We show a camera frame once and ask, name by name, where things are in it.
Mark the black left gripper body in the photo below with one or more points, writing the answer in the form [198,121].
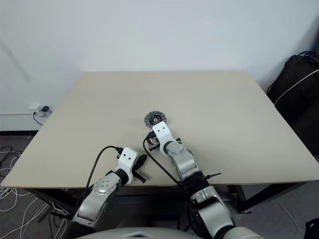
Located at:
[136,171]

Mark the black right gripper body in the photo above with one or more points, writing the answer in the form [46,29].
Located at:
[150,135]

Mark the round black motor housing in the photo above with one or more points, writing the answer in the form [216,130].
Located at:
[151,119]

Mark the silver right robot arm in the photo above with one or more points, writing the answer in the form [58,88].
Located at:
[185,164]

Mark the grey robot torso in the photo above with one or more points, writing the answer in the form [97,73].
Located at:
[129,234]

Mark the black bag with white piping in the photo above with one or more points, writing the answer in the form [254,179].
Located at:
[296,99]

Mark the black floor object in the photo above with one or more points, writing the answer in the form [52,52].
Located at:
[312,230]

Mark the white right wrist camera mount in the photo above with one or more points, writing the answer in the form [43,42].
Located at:
[163,135]

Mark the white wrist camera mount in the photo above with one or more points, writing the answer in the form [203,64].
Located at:
[127,159]
[163,135]

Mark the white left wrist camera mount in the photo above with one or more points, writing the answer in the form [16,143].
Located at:
[127,159]

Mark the white wall socket box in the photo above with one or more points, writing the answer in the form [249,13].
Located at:
[47,113]

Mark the black wall plug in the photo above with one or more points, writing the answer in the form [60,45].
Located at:
[45,109]

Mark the black metal table frame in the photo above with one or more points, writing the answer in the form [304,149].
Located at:
[261,196]

